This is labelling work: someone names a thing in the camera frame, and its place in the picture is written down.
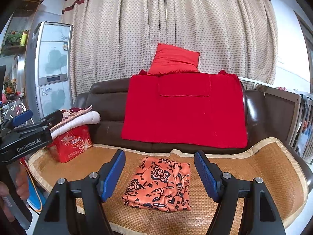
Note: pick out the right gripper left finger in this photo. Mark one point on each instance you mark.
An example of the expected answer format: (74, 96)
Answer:
(75, 207)

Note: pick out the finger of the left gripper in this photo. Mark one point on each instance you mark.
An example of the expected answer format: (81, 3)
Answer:
(51, 120)
(19, 119)

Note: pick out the orange floral garment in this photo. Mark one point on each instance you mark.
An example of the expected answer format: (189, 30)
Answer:
(159, 184)

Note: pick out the person's left hand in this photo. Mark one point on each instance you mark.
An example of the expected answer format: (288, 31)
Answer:
(16, 206)

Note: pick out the maroon floral folded blanket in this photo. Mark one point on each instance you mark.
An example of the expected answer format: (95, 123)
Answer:
(74, 112)

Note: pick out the clear plastic wrapped item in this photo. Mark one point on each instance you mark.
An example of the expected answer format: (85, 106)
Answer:
(12, 108)

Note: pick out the red gift box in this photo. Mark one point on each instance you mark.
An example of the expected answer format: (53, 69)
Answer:
(71, 144)

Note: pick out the blue yellow plastic jug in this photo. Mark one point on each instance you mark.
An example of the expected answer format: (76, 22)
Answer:
(36, 198)

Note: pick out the white quilted folded blanket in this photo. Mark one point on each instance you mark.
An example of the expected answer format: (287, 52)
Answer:
(89, 118)

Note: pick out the dark brown leather sofa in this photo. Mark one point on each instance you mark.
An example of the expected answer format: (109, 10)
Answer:
(108, 98)

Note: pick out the wooden display cabinet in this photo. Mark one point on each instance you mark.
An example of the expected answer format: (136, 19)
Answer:
(14, 47)

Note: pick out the red blanket on sofa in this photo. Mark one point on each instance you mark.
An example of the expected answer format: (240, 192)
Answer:
(186, 108)

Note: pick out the beige dotted curtain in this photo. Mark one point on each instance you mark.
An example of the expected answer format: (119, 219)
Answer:
(115, 39)

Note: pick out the red pillow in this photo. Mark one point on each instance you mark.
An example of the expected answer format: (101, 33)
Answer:
(171, 59)

